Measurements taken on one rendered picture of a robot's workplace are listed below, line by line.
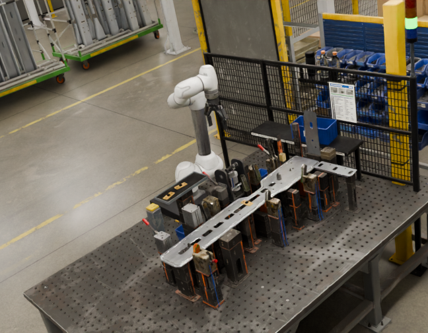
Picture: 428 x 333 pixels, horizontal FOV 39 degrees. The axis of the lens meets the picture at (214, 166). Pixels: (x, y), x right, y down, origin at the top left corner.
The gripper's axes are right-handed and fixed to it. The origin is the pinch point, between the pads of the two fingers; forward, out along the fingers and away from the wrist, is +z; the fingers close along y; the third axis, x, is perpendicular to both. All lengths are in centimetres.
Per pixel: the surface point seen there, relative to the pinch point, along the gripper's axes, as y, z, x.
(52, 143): -432, 147, 92
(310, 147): 23, 41, 62
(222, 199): 9.5, 43.9, -17.2
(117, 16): -699, 93, 431
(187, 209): 9, 35, -47
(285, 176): 27, 46, 27
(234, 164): 6.9, 27.9, 2.1
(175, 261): 29, 46, -79
